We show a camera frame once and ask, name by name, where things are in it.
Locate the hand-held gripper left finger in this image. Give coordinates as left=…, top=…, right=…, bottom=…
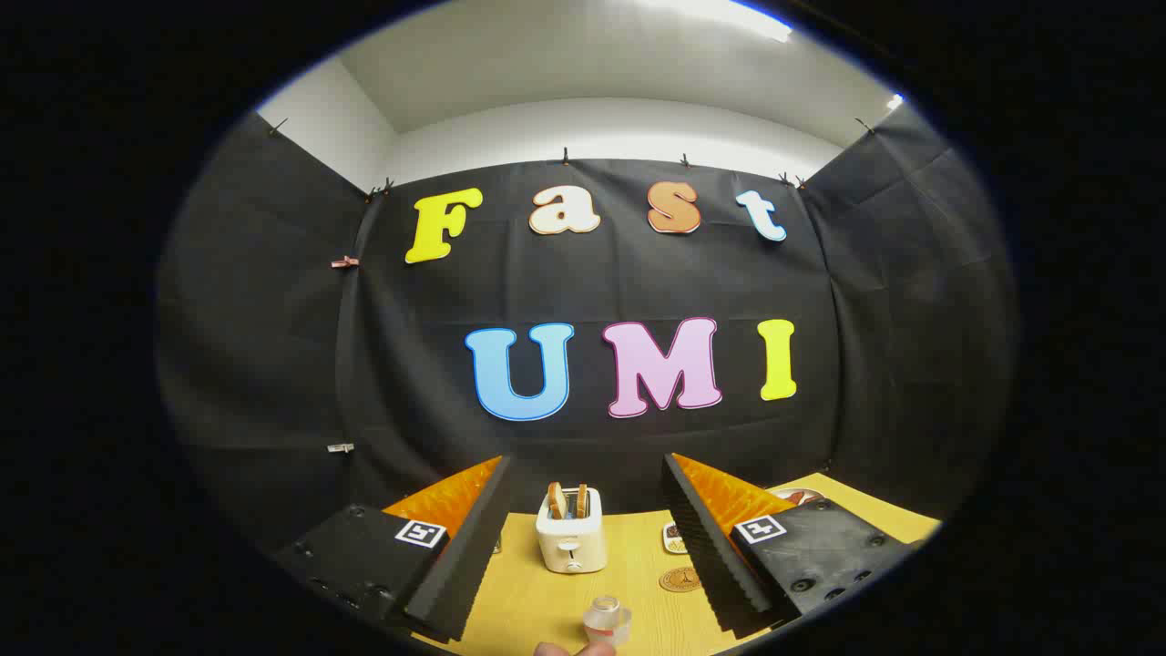
left=273, top=456, right=513, bottom=643

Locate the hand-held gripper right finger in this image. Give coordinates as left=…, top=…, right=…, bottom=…
left=660, top=453, right=921, bottom=639

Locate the clear juice bottle pink label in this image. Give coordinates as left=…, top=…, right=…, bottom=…
left=583, top=597, right=632, bottom=646

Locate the wooden table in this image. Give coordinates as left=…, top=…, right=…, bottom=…
left=414, top=472, right=944, bottom=656

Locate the cream toaster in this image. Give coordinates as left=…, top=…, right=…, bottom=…
left=535, top=487, right=609, bottom=575

